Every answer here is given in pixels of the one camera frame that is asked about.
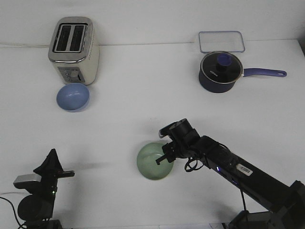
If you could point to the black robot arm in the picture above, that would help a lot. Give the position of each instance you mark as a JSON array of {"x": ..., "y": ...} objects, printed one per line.
[
  {"x": 36, "y": 209},
  {"x": 285, "y": 205}
]

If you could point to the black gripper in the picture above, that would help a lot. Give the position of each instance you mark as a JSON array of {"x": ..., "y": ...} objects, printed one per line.
[
  {"x": 184, "y": 137},
  {"x": 50, "y": 171}
]

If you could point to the green bowl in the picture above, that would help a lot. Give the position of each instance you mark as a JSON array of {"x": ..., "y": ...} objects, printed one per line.
[{"x": 147, "y": 165}]

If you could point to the blue bowl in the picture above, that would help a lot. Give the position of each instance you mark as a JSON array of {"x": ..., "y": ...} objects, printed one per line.
[{"x": 73, "y": 97}]

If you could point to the silver cream two-slot toaster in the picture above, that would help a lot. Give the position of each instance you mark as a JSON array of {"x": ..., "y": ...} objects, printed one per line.
[{"x": 74, "y": 52}]

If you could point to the glass pot lid blue knob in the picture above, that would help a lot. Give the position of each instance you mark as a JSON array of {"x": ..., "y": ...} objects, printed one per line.
[{"x": 221, "y": 63}]

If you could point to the clear container lid blue rim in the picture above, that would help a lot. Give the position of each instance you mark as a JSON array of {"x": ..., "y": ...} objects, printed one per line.
[{"x": 228, "y": 41}]

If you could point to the dark blue saucepan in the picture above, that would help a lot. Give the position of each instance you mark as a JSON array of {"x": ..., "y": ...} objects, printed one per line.
[{"x": 222, "y": 83}]

